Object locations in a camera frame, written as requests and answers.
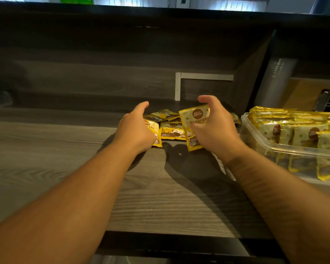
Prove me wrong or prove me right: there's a person's left hand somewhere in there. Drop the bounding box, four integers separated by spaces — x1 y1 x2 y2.
112 101 157 155

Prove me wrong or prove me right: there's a pile of yellow sachets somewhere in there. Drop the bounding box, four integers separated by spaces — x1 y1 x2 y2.
143 109 241 141

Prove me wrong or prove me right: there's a wrapped stack of clear cups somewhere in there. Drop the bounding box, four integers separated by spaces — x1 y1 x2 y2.
254 57 299 108

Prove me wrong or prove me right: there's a person's right forearm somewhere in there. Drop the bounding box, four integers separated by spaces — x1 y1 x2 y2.
224 147 330 264

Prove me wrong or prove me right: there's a bright curtained window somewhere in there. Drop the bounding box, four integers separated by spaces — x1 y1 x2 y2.
195 0 268 13
94 0 170 8

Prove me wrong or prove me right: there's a row of packets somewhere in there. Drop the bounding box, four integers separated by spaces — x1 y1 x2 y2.
248 106 330 181

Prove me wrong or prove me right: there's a person's right hand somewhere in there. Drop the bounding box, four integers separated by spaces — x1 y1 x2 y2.
190 95 248 163

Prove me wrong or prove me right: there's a brown clipboard with metal clip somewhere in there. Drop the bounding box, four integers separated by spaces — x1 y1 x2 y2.
280 77 330 113

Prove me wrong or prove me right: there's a clear plastic container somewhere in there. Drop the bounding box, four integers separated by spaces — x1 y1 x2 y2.
239 112 330 187

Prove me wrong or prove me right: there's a person's left forearm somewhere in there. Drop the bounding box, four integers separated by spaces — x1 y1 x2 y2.
0 141 139 264

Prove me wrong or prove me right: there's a white angled bracket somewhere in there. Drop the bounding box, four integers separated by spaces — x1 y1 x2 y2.
175 72 234 102

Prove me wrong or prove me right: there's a dark curtain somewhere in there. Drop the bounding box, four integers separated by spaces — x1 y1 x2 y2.
309 0 330 16

